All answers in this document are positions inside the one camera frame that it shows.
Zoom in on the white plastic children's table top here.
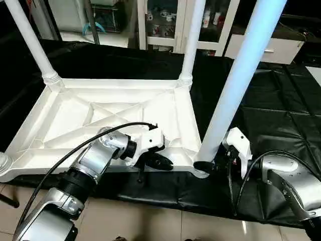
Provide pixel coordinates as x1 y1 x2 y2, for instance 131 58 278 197
0 78 207 182

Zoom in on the black plastic work mat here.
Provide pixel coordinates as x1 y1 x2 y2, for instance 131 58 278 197
0 38 321 229

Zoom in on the white side table board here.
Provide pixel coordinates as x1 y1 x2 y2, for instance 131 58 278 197
306 65 321 87

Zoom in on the white low drawer unit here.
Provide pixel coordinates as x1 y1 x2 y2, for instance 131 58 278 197
225 34 305 65

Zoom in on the white glass door cabinet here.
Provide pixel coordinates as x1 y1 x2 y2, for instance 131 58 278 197
136 0 242 56

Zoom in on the teal plastic object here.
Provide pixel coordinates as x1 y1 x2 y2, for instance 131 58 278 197
83 21 108 35

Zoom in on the black metal table leg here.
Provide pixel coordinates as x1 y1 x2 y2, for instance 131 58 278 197
0 193 19 208

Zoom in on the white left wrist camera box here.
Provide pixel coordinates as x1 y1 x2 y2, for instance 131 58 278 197
125 126 166 167

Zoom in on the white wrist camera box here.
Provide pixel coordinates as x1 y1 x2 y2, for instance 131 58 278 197
125 126 166 167
222 127 252 179

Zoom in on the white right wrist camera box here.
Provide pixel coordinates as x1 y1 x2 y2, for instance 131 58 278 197
222 127 252 179

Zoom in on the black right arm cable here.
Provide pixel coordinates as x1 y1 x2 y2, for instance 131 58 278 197
227 150 316 217

